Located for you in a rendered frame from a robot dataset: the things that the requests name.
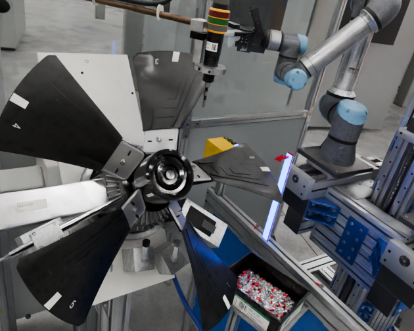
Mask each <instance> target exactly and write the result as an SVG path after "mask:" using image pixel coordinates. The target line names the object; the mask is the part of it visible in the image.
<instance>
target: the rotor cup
mask: <svg viewBox="0 0 414 331"><path fill-rule="evenodd" d="M146 161H147V162H146ZM144 162H146V164H145V165H142V166H141V164H142V163H144ZM140 166H141V167H140ZM168 170H172V171H173V172H174V173H175V177H174V178H173V179H169V178H167V177H166V172H167V171H168ZM193 181H194V173H193V168H192V165H191V163H190V162H189V160H188V159H187V158H186V157H185V156H184V155H183V154H182V153H180V152H179V151H176V150H173V149H162V150H158V151H156V152H155V153H153V154H151V155H150V156H144V157H143V159H142V160H141V161H140V163H139V164H138V166H137V167H136V168H135V169H134V171H133V173H132V174H131V175H130V176H129V178H128V179H127V180H126V181H125V180H121V188H122V192H123V195H124V197H125V198H126V199H127V198H128V197H129V195H130V194H131V193H132V192H133V191H134V190H135V189H136V188H137V187H139V190H141V194H142V197H143V200H144V203H145V211H144V212H156V211H160V210H162V209H164V208H166V207H167V206H168V204H169V203H170V202H174V201H177V200H180V199H182V198H183V197H185V196H186V195H187V194H188V193H189V191H190V190H191V188H192V185H193ZM150 193H153V194H154V196H151V197H148V196H147V195H148V194H150Z"/></svg>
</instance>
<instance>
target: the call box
mask: <svg viewBox="0 0 414 331"><path fill-rule="evenodd" d="M233 147H235V145H232V144H231V143H230V142H229V141H227V140H226V139H224V138H223V137H219V138H213V139H207V141H206V148H205V152H204V158H205V157H209V156H212V155H214V154H217V153H220V152H223V151H225V150H228V149H230V148H233Z"/></svg>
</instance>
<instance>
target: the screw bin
mask: <svg viewBox="0 0 414 331"><path fill-rule="evenodd" d="M249 267H250V268H251V269H252V270H254V271H255V272H256V273H259V274H260V276H262V277H264V278H265V279H266V280H268V281H269V282H272V284H273V285H274V286H276V287H278V288H279V289H280V290H282V291H283V292H285V293H286V294H288V295H289V296H290V297H291V298H293V299H294V300H296V301H297V302H298V303H297V304H296V305H295V306H294V307H293V308H292V309H291V310H290V311H289V312H288V313H287V314H286V315H285V316H284V317H283V318H282V319H281V320H279V319H278V318H277V317H275V316H274V315H272V314H271V313H270V312H269V311H267V310H266V309H264V308H263V307H262V306H261V305H259V304H258V303H256V302H255V301H254V300H253V299H252V298H250V297H249V296H247V295H246V294H245V293H244V292H242V291H241V290H240V289H238V288H237V289H236V293H235V297H234V300H233V302H232V305H233V306H234V307H235V308H237V309H238V310H239V311H240V312H241V313H243V314H244V315H245V316H247V317H248V318H249V319H250V320H251V321H253V322H254V323H255V324H257V325H258V326H259V327H260V328H261V329H263V330H264V331H282V330H283V329H284V327H285V326H286V325H287V324H288V323H289V322H290V321H291V320H292V319H293V318H294V317H295V316H296V315H297V314H298V313H299V312H300V310H301V309H302V308H303V306H304V304H305V301H306V298H307V297H308V296H309V295H310V294H311V291H310V290H308V289H307V288H305V287H303V286H302V285H301V284H299V283H298V282H296V281H295V280H293V279H292V278H290V277H289V276H287V275H286V274H284V273H283V272H281V271H280V270H278V269H277V268H276V267H274V266H273V265H271V264H270V263H268V262H267V261H265V260H264V259H262V258H261V257H260V256H258V255H256V254H255V253H254V252H252V251H250V252H248V253H247V254H246V255H244V256H243V257H241V258H240V259H239V260H237V261H236V262H234V263H233V264H232V265H230V266H229V267H228V268H229V269H230V270H231V271H232V272H233V273H234V274H235V275H236V276H238V275H239V274H241V273H242V272H243V271H245V270H246V269H247V268H249Z"/></svg>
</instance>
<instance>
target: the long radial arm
mask: <svg viewBox="0 0 414 331"><path fill-rule="evenodd" d="M105 180H106V179H105V178H101V179H93V180H88V181H80V182H76V183H68V184H63V185H55V186H50V187H42V188H35V189H30V190H21V191H17V192H9V193H4V194H0V232H3V231H8V230H12V229H18V228H22V227H28V226H31V225H37V224H41V223H47V222H49V221H52V220H54V219H56V218H57V217H61V219H66V218H70V217H76V216H78V215H80V214H82V213H84V212H86V211H88V210H90V209H92V208H94V207H96V206H101V205H103V204H105V203H107V202H109V199H108V198H107V197H108V196H107V193H106V188H105V186H106V183H105Z"/></svg>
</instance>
